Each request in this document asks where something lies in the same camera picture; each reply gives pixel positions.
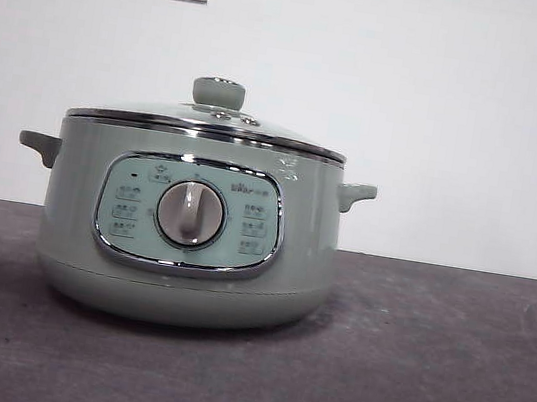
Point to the pale green electric pot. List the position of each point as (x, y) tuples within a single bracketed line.
[(72, 192)]

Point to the glass lid with green knob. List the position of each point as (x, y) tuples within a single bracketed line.
[(160, 111)]

